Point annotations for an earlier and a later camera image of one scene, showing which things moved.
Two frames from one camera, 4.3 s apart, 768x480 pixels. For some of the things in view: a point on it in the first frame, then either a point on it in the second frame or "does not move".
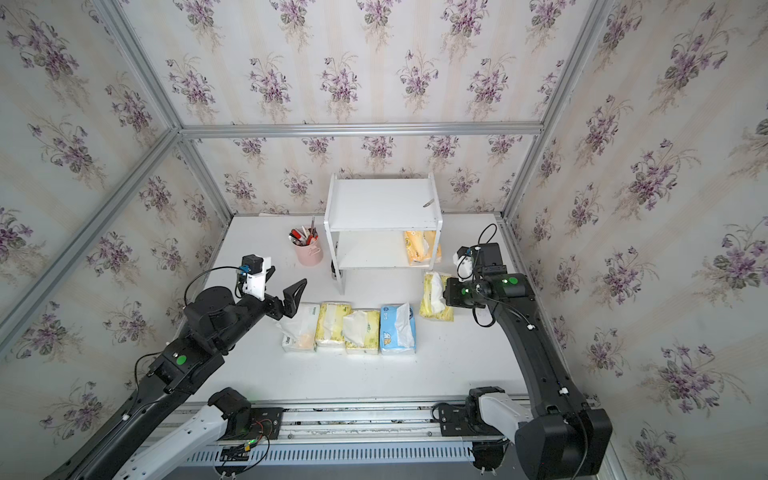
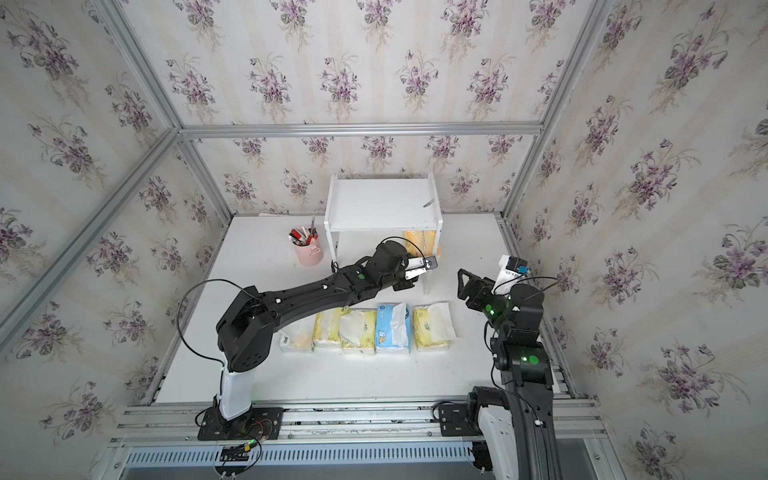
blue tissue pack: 398,329 does not move
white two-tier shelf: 382,223 does not move
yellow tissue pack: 433,304 -> 433,327
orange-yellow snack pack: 420,245 does not move
